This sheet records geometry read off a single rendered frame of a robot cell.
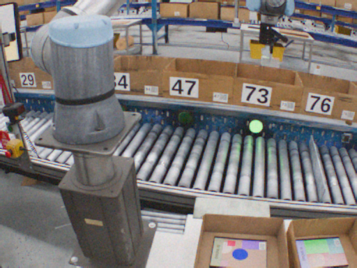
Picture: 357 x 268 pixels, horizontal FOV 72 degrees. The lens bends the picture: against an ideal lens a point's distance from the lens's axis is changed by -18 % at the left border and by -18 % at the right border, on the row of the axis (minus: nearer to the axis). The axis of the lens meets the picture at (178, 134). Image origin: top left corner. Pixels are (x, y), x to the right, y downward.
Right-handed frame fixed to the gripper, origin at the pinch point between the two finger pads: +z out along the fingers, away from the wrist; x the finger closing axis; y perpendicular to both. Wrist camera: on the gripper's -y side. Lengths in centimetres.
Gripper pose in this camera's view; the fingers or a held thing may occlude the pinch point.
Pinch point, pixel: (270, 58)
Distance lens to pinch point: 161.3
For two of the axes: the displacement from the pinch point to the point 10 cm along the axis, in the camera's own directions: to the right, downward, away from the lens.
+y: -9.7, -1.2, 2.1
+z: 0.0, 8.6, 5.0
